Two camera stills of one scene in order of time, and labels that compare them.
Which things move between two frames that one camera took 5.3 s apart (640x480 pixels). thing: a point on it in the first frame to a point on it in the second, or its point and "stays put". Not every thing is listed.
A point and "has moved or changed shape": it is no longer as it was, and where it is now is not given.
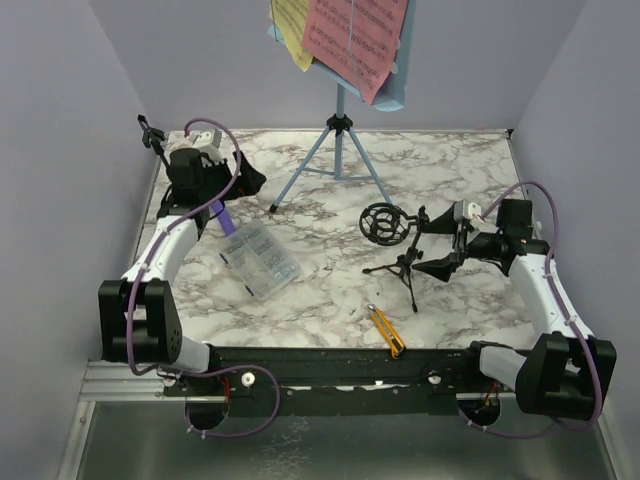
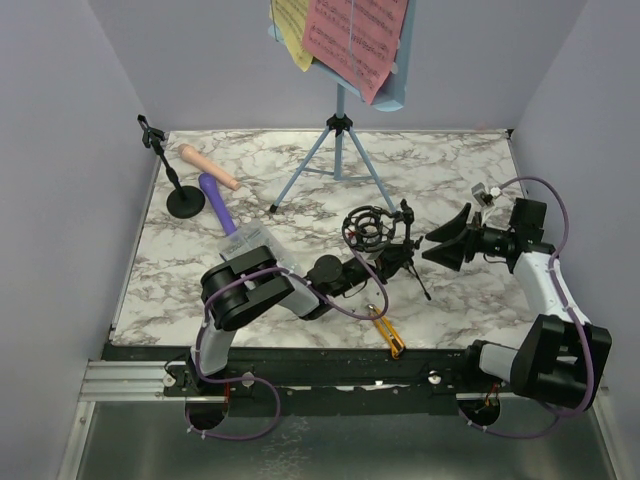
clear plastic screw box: x=260 y=260 stays put
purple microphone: x=224 y=217 stays put
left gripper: x=247 y=184 to x=390 y=258
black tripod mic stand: x=384 y=223 has moved or changed shape
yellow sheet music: x=290 y=18 stays put
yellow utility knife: x=396 y=343 stays put
